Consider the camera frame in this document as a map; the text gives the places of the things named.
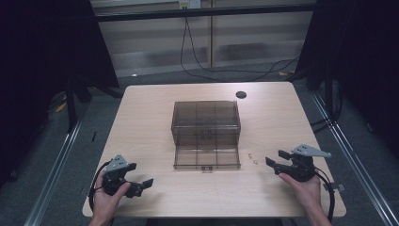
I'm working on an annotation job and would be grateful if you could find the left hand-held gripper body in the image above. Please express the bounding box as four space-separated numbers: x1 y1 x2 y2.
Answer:
103 153 134 198

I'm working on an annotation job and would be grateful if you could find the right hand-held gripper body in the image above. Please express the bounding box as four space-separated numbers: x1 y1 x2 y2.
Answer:
273 143 332 183

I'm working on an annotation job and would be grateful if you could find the person's right hand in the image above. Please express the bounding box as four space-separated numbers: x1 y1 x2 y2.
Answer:
278 172 324 215

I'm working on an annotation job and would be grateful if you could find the person's left hand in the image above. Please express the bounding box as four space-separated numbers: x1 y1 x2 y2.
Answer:
90 170 132 221

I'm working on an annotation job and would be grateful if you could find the grey clip on table edge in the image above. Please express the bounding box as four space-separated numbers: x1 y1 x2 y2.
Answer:
323 182 346 193

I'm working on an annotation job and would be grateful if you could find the transparent brown drawer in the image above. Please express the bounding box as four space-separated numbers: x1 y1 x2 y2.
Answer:
172 144 242 172

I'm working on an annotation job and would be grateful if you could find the transparent brown drawer box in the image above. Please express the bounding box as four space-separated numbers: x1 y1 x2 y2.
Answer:
170 100 242 152

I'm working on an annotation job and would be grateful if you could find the black curtain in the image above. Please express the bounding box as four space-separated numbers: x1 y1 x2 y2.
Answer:
295 0 399 158
0 0 120 189

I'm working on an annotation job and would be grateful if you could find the black horizontal bar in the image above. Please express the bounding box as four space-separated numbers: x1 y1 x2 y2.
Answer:
93 3 317 23

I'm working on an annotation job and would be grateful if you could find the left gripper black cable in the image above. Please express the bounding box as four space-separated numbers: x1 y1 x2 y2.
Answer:
88 160 113 215

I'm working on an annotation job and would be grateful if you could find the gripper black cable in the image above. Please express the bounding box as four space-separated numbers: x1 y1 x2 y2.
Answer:
312 168 336 222
88 160 113 215

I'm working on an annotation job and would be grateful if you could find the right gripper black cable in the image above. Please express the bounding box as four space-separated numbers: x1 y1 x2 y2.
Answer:
312 168 336 222

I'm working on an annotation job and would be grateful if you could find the metal floor rail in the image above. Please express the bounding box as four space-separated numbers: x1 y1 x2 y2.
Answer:
310 90 399 226
24 121 83 226

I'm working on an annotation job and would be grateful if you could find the black cable on floor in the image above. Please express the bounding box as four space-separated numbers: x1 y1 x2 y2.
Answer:
179 16 300 83

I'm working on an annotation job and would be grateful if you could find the wall power outlet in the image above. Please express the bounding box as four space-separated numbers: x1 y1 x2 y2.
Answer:
178 0 201 9

